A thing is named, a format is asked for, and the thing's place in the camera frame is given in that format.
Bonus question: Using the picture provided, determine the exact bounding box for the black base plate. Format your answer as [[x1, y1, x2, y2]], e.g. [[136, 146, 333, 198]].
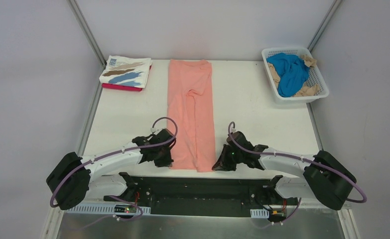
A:
[[103, 172, 298, 217]]

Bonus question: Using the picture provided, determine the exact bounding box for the left aluminium frame post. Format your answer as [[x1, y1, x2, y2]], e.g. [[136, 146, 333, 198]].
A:
[[66, 0, 106, 68]]

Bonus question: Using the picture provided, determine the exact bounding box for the folded white printed t shirt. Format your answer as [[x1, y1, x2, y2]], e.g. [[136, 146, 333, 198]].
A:
[[99, 55, 152, 90]]

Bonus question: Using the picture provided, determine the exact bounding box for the controller board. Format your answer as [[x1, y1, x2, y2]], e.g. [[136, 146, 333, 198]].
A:
[[114, 205, 137, 215], [268, 211, 286, 222]]

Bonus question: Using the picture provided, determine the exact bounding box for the left controller board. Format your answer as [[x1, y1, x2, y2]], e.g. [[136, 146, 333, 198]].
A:
[[114, 205, 137, 215]]

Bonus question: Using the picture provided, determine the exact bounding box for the white plastic basket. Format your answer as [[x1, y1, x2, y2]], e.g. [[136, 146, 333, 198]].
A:
[[261, 46, 329, 105]]

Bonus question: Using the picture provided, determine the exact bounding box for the pink t shirt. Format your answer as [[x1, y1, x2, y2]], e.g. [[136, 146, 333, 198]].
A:
[[167, 59, 216, 172]]

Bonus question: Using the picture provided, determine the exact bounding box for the blue t shirt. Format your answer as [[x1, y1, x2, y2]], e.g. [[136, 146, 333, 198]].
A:
[[266, 53, 309, 98]]

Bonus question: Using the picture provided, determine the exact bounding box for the right aluminium frame post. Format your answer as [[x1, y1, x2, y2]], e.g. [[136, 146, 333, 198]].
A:
[[307, 0, 344, 52]]

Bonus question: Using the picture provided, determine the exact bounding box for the beige t shirt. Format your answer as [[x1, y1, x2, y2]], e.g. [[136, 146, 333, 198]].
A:
[[267, 55, 320, 97]]

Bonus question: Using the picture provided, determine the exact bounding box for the aluminium frame post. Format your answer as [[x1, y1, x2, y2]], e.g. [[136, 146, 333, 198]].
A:
[[307, 0, 344, 52], [66, 0, 106, 68]]

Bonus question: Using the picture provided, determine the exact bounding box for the right controller board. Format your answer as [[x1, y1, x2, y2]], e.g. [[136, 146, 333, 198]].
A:
[[268, 211, 286, 222]]

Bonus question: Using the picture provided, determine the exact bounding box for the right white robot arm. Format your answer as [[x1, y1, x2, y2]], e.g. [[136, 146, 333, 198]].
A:
[[212, 131, 366, 211]]

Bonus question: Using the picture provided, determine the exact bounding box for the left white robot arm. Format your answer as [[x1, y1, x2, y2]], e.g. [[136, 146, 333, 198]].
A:
[[46, 128, 176, 210]]

